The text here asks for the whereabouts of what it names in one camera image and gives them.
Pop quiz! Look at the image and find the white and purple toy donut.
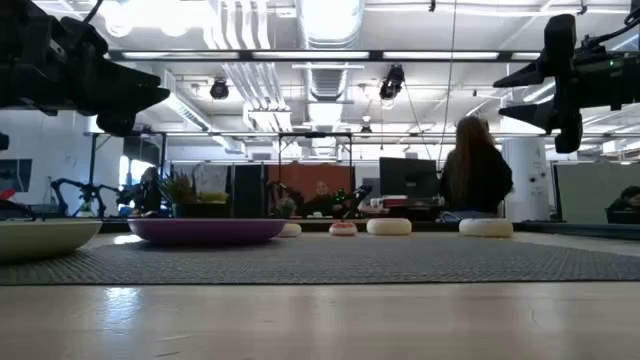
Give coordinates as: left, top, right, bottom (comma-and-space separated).
458, 218, 515, 239

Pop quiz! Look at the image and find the person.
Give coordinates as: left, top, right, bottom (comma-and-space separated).
304, 179, 351, 217
438, 115, 515, 216
134, 167, 162, 216
605, 185, 640, 225

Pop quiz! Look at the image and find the cream toy donut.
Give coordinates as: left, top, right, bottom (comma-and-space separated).
366, 217, 413, 236

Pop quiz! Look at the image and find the orange partition wall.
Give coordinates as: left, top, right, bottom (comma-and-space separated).
266, 163, 355, 201

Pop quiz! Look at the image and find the grey woven placemat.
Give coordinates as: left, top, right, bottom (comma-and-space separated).
0, 234, 640, 287

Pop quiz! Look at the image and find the silver ceiling ventilation duct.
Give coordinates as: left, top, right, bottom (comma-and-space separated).
294, 0, 366, 101

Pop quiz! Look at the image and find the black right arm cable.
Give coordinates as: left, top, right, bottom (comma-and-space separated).
579, 4, 640, 51

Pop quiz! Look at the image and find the small green background plant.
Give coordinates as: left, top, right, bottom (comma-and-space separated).
276, 196, 297, 219

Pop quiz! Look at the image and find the grey partition wall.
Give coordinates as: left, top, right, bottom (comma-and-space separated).
551, 160, 640, 225

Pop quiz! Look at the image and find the black metal background frame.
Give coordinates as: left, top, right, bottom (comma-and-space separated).
84, 130, 169, 217
277, 131, 354, 201

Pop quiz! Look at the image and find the black computer monitor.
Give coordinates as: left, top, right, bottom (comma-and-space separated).
378, 156, 440, 199

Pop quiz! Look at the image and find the white round column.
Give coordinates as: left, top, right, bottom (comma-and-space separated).
501, 137, 551, 222

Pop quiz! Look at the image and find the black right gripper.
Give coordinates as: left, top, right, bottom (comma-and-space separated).
492, 13, 640, 154

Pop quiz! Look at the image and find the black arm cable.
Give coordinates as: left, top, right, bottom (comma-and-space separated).
579, 4, 640, 51
82, 0, 105, 24

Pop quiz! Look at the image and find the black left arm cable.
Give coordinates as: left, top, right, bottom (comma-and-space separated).
82, 0, 105, 24

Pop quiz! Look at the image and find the dark wall picture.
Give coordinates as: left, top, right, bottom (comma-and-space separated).
0, 158, 34, 194

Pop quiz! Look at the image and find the pink frosted toy donut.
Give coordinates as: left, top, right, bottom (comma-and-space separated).
328, 221, 359, 237

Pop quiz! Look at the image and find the purple round plate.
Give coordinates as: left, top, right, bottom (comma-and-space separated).
127, 217, 289, 246

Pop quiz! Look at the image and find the cream bowl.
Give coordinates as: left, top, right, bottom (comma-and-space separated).
0, 218, 104, 264

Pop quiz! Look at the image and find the black ceiling spotlight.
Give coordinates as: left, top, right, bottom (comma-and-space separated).
209, 78, 230, 101
378, 64, 406, 101

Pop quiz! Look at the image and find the green potted succulent plant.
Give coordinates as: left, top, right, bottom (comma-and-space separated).
159, 172, 231, 219

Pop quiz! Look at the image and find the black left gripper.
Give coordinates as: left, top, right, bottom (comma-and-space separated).
0, 0, 172, 137

